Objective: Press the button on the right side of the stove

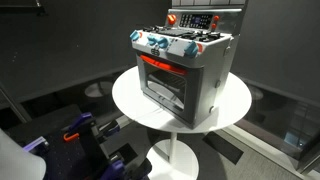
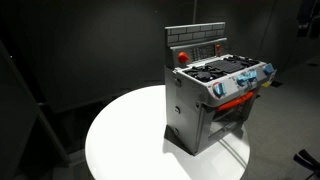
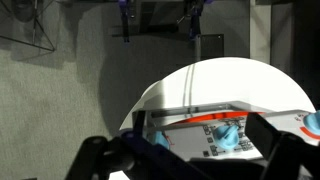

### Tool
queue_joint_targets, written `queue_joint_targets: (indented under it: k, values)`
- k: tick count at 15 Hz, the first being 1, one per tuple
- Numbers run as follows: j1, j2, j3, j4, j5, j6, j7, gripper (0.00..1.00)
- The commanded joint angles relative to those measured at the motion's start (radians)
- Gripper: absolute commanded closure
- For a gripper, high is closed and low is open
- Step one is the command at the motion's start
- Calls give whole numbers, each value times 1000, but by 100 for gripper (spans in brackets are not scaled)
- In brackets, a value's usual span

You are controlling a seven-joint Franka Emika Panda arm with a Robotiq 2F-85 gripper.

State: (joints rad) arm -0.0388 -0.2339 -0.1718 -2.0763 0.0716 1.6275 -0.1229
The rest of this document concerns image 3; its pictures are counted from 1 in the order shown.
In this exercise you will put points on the blue stove knob far left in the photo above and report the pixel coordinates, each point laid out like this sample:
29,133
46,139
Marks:
158,138

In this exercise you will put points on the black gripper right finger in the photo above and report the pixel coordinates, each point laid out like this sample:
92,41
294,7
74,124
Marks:
284,151

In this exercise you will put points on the blue stove knob centre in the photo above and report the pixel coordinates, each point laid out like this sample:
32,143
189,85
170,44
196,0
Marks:
226,136

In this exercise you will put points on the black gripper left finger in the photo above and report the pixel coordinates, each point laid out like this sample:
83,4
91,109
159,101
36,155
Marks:
131,153

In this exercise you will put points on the purple clamp right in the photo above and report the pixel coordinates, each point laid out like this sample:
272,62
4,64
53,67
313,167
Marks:
193,9

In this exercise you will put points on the black wire tripod stand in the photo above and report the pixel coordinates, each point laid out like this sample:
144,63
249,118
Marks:
21,22

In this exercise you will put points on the grey toy stove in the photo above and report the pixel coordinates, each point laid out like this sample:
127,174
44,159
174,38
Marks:
189,130

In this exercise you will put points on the round white side table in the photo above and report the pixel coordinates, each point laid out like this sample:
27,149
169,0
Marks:
226,79

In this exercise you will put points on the blue stove knob far right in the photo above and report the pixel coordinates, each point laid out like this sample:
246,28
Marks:
312,122

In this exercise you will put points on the blue stove knob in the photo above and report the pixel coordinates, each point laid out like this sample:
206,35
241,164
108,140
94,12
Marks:
158,138
312,122
226,136

